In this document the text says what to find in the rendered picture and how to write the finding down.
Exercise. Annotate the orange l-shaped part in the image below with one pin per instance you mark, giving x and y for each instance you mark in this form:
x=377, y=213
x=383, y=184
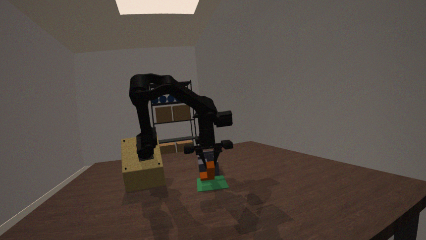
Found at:
x=209, y=174

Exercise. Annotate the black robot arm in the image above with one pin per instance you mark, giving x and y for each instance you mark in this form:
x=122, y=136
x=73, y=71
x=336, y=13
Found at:
x=140, y=95

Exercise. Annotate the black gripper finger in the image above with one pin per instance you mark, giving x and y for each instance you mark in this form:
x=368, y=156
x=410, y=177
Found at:
x=215, y=156
x=201, y=155

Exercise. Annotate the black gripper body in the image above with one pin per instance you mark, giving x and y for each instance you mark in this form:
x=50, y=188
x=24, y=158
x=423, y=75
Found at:
x=207, y=141

